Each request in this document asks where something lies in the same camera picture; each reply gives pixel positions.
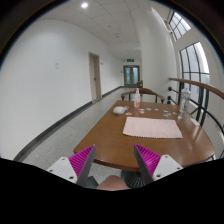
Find brown chair seat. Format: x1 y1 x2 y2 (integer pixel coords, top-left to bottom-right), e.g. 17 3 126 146
97 175 128 191

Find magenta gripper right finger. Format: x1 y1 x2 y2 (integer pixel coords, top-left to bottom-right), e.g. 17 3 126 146
134 144 182 185

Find beige side door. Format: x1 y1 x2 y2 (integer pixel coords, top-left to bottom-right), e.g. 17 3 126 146
89 53 101 101

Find white rounded object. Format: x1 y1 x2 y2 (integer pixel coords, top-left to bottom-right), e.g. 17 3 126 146
113 106 126 115

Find clear glass jar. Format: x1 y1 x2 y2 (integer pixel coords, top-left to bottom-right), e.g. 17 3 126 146
180 88 191 114

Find arched window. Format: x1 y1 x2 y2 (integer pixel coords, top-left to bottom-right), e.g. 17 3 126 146
179 41 212 114

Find round ceiling light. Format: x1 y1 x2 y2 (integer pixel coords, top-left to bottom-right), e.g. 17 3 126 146
81 2 88 8

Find round wooden table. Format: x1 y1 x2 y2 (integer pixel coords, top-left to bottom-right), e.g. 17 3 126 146
74 100 215 171

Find wooden armchair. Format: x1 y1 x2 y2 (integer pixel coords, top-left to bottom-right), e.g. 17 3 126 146
121 88 165 104

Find double glass door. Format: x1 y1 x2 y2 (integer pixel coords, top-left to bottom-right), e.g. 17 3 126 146
123 65 140 87

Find pink towel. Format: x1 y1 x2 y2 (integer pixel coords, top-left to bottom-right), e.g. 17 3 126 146
123 117 182 139

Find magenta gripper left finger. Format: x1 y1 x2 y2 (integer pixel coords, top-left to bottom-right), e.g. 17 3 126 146
47 145 96 187

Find wooden handrail with black railing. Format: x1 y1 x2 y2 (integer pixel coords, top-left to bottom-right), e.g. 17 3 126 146
166 77 224 160

